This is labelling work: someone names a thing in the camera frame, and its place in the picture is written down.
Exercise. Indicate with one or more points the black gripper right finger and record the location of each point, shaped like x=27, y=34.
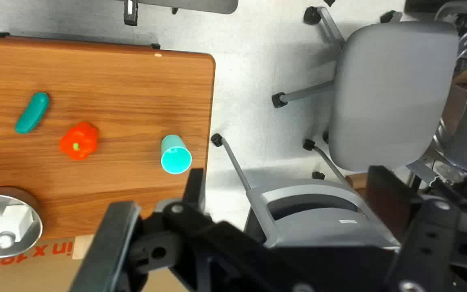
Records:
x=426, y=244

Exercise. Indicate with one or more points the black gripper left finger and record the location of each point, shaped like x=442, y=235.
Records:
x=106, y=248

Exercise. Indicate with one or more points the teal blue plastic cup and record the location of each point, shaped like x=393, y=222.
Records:
x=176, y=156

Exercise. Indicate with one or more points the brown cardboard sheet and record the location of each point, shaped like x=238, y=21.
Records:
x=24, y=276

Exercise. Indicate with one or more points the small white object in bowl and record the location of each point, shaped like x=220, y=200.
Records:
x=14, y=219

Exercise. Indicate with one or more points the orange toy bell pepper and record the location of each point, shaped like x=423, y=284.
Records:
x=80, y=141

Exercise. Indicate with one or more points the grey office chair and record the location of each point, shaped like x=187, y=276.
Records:
x=390, y=98

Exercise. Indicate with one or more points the teal toy cucumber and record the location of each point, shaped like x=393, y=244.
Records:
x=33, y=114

